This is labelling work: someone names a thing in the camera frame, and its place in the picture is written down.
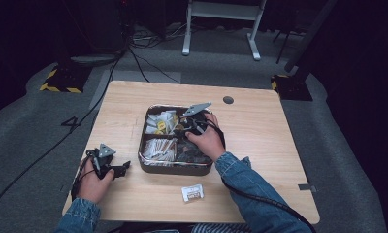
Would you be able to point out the person's right hand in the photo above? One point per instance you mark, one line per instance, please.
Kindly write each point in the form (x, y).
(208, 142)

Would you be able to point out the person's left hand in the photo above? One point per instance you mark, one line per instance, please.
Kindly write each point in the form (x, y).
(93, 186)

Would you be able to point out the grey tape strip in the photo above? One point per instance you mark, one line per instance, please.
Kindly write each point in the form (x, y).
(307, 187)

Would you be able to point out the grey flat stand base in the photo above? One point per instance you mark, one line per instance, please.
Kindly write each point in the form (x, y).
(93, 59)

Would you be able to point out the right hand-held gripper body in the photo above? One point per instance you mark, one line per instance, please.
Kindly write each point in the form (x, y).
(195, 120)

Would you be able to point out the thin black stand leg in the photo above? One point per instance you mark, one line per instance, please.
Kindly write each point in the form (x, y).
(284, 43)

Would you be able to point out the small white red-label sachet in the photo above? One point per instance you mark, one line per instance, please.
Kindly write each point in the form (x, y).
(192, 193)

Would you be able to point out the dark slanted pole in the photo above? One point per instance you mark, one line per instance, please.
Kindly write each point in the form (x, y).
(307, 39)

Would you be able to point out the white metal stand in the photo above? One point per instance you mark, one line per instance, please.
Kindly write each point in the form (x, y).
(221, 10)

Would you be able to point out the round grey table grommet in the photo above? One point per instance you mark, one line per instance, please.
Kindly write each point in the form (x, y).
(228, 100)

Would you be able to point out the pile of white-brown stick packets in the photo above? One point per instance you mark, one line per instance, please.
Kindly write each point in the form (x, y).
(159, 149)

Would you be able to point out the square metal divided tray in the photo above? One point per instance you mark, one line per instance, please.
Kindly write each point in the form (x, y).
(169, 169)

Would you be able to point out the black yellow-striped stand base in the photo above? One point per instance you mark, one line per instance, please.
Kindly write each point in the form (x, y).
(292, 89)
(64, 81)

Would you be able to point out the pile of yellow-label white packets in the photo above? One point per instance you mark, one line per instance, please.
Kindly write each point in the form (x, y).
(161, 123)

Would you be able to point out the person's striped pants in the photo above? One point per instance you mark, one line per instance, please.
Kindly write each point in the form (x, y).
(221, 228)

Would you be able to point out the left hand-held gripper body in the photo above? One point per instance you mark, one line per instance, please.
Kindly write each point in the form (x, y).
(102, 163)

